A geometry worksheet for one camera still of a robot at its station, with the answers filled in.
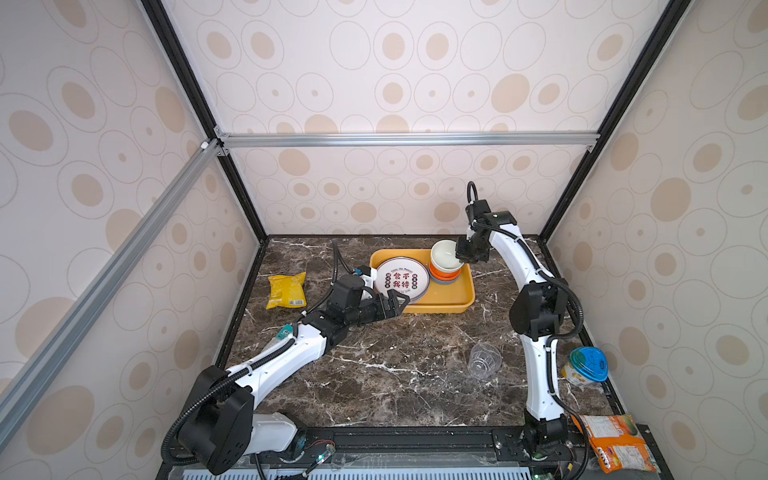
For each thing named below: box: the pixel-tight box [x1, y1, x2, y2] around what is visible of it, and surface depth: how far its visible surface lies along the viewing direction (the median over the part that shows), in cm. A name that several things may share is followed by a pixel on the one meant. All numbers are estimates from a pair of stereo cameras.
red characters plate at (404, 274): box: [374, 257, 431, 303], surface depth 106 cm
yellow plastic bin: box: [369, 249, 476, 313], surface depth 104 cm
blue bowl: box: [429, 273, 461, 285], surface depth 105 cm
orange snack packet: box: [571, 414, 660, 474], surface depth 73 cm
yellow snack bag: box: [266, 272, 307, 310], surface depth 102 cm
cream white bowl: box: [430, 239, 465, 273], surface depth 99 cm
